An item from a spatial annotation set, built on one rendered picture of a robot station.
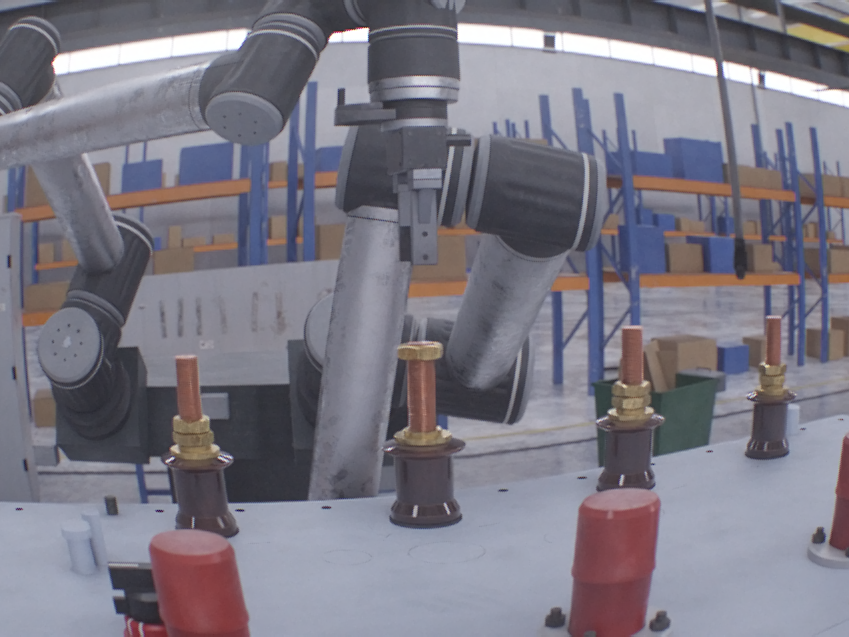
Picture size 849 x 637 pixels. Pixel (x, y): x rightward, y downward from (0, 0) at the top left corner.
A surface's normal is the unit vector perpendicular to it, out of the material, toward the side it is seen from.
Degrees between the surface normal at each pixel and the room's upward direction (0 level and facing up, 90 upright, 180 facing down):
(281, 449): 90
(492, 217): 133
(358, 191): 124
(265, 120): 145
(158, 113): 110
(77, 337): 60
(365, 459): 94
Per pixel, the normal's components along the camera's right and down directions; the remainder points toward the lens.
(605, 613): -0.32, 0.12
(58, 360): 0.10, -0.40
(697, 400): 0.58, 0.15
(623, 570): 0.07, 0.09
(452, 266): 0.28, 0.10
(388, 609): -0.03, -0.99
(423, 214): 0.15, 0.59
